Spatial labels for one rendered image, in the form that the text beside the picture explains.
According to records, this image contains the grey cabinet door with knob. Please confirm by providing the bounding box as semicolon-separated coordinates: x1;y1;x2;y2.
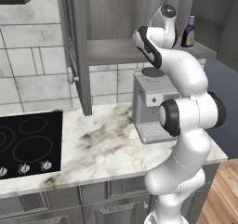
56;0;93;117

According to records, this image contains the grey base cabinet door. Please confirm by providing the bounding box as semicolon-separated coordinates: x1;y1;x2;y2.
0;206;84;224
81;193;153;224

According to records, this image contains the grey coffee machine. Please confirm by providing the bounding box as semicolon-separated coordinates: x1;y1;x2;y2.
132;67;184;146

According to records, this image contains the round silver door knob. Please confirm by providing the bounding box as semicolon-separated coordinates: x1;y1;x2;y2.
67;73;80;86

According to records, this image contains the grey drawer front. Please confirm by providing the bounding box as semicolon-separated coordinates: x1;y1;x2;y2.
46;185;82;211
0;191;51;220
79;175;151;202

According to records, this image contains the black hob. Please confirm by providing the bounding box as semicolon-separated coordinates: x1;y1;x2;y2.
0;110;64;181

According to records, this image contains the dark purple condiment bottle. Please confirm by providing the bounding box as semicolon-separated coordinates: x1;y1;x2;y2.
180;15;196;48

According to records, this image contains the grey wooden wall cabinet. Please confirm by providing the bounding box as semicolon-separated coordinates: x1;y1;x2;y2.
83;0;234;67

